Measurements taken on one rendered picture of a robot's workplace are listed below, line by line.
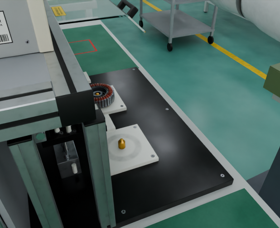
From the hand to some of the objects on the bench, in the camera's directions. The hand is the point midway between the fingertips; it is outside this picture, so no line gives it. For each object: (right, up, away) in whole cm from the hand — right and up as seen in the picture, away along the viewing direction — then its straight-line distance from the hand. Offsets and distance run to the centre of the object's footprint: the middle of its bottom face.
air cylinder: (-9, -39, +53) cm, 67 cm away
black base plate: (-2, -31, +67) cm, 74 cm away
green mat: (-46, 0, +108) cm, 118 cm away
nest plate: (+4, -36, +57) cm, 68 cm away
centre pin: (+4, -35, +57) cm, 67 cm away
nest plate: (-5, -22, +75) cm, 78 cm away
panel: (-24, -35, +58) cm, 72 cm away
